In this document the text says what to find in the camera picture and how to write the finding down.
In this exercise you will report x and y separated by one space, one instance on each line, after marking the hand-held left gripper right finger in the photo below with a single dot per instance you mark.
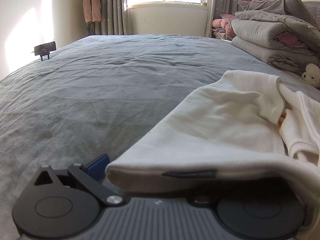
201 200

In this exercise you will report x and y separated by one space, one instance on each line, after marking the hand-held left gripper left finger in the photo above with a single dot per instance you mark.
97 168

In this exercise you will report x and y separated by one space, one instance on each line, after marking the white long-sleeve shirt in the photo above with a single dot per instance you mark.
212 120

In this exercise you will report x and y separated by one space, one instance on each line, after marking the pink clothes pile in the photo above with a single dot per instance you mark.
221 22

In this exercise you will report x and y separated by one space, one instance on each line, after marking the grey bed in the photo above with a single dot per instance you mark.
100 80

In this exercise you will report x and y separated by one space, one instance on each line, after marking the black phone on stand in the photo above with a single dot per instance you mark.
45 48

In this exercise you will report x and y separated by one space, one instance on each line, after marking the dark hanging bag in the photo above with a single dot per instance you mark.
90 28

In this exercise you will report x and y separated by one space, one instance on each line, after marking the pink hanging garment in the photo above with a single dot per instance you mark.
92 5

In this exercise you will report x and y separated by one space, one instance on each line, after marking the white plush toy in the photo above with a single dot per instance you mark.
312 76

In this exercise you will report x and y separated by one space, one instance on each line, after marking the folded grey quilt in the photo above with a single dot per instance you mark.
257 32

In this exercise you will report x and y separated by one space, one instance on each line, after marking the grey quilted headboard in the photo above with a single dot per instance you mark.
312 10

